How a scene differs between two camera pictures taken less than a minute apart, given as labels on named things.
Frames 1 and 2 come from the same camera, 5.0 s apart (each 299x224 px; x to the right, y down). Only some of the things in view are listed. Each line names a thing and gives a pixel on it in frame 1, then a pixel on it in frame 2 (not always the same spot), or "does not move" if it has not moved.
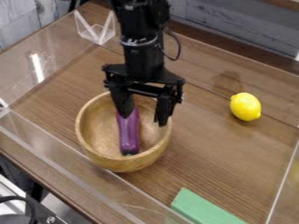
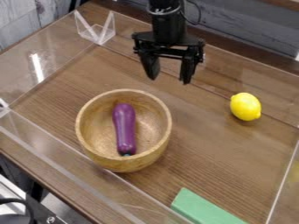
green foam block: x=200 y=210 does not move
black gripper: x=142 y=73 -> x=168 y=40
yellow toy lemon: x=244 y=106 does not move
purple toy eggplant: x=128 y=132 does not move
